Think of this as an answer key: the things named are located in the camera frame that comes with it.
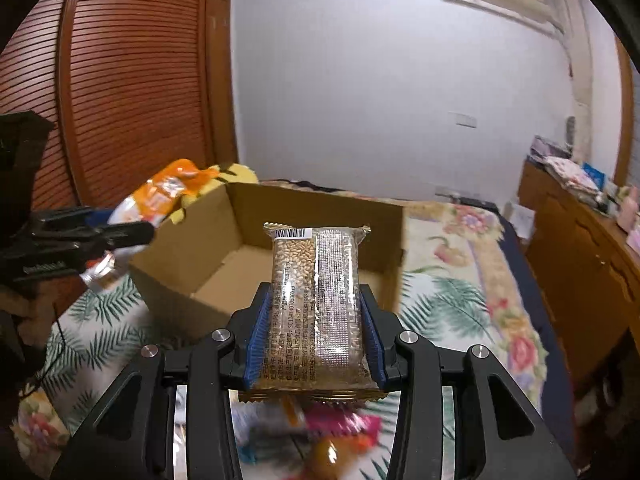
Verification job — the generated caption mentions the orange white snack pack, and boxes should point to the orange white snack pack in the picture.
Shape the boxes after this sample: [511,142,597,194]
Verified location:
[80,158,220,292]

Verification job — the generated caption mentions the clear grain bar pack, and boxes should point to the clear grain bar pack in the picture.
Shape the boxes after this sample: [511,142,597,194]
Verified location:
[240,222,386,403]

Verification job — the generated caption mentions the pink chicken leg pack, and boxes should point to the pink chicken leg pack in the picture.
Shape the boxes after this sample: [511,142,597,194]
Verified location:
[296,404,382,479]

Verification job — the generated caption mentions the blue foil snack pack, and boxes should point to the blue foil snack pack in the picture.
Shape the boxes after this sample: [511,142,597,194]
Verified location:
[231,401,306,464]

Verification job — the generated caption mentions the brown cardboard box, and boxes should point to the brown cardboard box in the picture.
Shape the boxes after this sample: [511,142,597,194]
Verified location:
[129,183,404,339]

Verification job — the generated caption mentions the palm leaf bed cover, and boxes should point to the palm leaf bed cover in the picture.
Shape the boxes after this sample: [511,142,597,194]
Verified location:
[39,268,482,480]

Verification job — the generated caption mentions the floral bed sheet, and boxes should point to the floral bed sheet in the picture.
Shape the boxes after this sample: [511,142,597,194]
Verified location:
[259,179,576,456]

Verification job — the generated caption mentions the yellow plush toy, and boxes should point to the yellow plush toy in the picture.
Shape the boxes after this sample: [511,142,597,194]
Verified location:
[168,162,259,224]

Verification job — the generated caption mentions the wooden louvered wardrobe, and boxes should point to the wooden louvered wardrobe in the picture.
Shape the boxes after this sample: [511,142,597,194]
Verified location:
[1,0,239,210]

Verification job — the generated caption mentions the wooden sideboard cabinet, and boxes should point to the wooden sideboard cabinet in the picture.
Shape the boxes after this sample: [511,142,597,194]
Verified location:
[518,162,639,392]

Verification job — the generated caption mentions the folded floral cloth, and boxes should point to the folded floral cloth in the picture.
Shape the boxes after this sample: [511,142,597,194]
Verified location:
[544,156,599,195]

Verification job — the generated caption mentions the pink vase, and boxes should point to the pink vase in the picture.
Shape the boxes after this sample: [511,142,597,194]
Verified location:
[616,195,639,233]

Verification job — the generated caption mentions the beige floral curtain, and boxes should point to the beige floral curtain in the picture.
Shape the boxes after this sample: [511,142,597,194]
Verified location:
[553,0,592,164]

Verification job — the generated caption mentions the white wall switch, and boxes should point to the white wall switch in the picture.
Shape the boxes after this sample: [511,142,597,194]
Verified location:
[454,114,477,128]

